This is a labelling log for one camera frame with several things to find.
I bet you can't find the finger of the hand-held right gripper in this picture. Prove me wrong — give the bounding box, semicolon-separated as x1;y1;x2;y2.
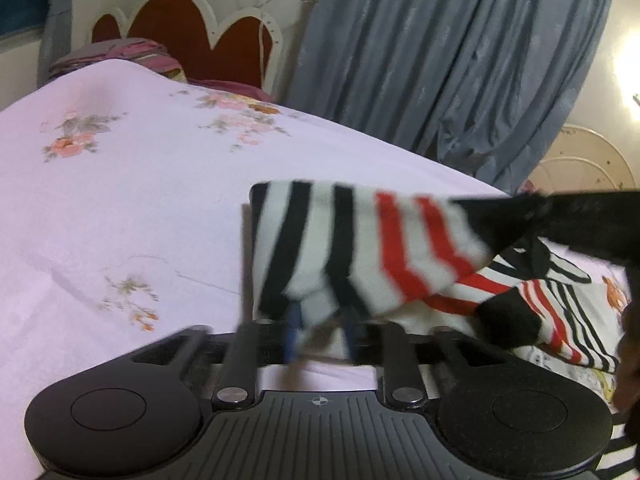
530;189;640;267

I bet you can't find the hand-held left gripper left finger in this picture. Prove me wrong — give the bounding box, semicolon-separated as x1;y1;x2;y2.
132;305;302;409

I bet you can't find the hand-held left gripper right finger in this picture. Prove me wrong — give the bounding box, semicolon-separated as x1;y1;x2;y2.
345;310;508;411

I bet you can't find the red black white striped sock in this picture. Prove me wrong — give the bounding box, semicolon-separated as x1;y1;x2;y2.
425;240;622;376
249;180;547;363

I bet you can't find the person's right hand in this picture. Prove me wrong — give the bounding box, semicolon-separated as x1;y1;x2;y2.
614;295;640;413

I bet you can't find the cream wardrobe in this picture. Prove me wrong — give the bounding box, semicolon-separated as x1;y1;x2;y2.
522;122;640;197

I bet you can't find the pink floral bed sheet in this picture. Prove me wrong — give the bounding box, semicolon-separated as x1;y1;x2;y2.
0;57;640;480

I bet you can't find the grey blue curtain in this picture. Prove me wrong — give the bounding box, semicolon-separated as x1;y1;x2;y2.
286;0;617;197

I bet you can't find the black white striped cloth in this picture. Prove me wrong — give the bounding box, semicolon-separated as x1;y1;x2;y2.
594;432;640;480

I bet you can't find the red and white headboard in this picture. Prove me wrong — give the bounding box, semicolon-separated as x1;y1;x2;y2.
72;0;287;103

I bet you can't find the stack of folded blankets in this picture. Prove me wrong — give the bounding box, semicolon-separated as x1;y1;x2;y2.
49;37;187;83

